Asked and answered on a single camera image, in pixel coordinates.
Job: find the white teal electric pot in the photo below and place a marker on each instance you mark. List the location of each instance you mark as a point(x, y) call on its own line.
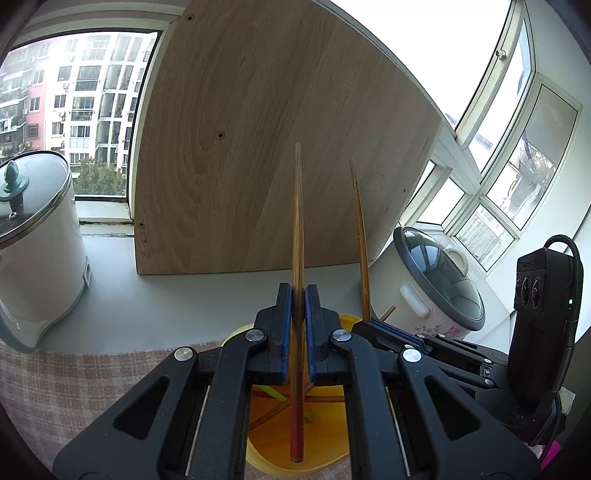
point(41, 258)

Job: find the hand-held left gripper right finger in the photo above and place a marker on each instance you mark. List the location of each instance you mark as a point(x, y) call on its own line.
point(311, 341)

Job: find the light wooden board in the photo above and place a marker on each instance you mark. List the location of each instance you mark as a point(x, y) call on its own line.
point(258, 138)

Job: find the green plastic utensil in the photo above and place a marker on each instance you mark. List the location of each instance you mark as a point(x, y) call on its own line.
point(277, 394)

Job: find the floral white slow cooker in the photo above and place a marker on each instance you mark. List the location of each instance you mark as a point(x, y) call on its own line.
point(429, 295)

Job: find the red-tipped wooden chopstick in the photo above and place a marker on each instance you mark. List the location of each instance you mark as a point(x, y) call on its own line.
point(328, 398)
point(300, 258)
point(361, 249)
point(270, 414)
point(388, 312)
point(294, 258)

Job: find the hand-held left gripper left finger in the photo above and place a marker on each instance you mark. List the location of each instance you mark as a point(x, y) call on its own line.
point(287, 341)

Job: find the pink checked cloth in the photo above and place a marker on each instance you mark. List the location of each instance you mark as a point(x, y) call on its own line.
point(69, 392)

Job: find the white window frame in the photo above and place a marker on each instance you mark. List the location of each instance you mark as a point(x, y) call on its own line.
point(464, 159)

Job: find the yellow plastic container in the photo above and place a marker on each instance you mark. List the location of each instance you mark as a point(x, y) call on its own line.
point(272, 443)

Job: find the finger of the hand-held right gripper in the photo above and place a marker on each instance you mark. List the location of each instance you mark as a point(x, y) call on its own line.
point(401, 333)
point(374, 333)

